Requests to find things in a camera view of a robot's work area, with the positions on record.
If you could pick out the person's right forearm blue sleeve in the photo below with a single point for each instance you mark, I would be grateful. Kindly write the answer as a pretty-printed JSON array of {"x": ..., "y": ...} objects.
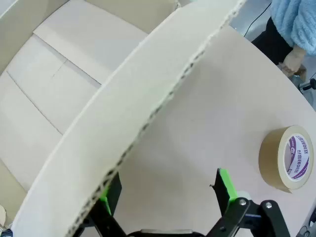
[{"x": 296, "y": 22}]

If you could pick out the brown packing tape roll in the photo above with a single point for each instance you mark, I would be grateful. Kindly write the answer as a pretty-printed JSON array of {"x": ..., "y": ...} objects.
[{"x": 274, "y": 158}]

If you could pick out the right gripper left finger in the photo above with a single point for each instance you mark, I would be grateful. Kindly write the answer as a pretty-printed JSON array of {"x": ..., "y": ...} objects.
[{"x": 114, "y": 197}]

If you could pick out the person's right hand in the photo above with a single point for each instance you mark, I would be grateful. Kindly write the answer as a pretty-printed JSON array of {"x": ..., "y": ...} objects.
[{"x": 293, "y": 59}]

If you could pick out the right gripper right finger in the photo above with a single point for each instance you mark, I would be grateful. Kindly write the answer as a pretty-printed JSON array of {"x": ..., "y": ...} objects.
[{"x": 227, "y": 195}]

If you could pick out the large cardboard box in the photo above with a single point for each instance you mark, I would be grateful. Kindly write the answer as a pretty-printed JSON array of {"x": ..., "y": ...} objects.
[{"x": 74, "y": 103}]

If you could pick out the person in blue fleece jacket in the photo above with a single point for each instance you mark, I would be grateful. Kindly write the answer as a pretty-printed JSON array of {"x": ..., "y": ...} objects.
[{"x": 271, "y": 42}]

